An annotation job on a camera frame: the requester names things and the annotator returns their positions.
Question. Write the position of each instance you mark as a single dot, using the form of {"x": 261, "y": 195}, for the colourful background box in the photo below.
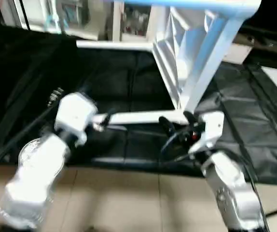
{"x": 68, "y": 13}

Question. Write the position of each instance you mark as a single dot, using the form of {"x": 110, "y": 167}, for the black work surface mat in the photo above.
{"x": 129, "y": 82}

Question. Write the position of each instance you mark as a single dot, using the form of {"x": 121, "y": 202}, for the white glass door cabinet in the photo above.
{"x": 131, "y": 24}

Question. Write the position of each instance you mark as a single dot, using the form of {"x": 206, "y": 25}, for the white drawer unit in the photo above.
{"x": 237, "y": 54}

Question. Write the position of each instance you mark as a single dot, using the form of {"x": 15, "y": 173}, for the black vertical pole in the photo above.
{"x": 21, "y": 13}

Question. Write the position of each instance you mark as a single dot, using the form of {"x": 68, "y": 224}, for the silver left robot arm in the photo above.
{"x": 34, "y": 179}

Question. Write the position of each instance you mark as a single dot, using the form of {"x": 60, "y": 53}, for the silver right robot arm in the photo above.
{"x": 235, "y": 193}

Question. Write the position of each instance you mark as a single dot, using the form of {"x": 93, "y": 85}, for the white plastic table top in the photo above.
{"x": 186, "y": 53}

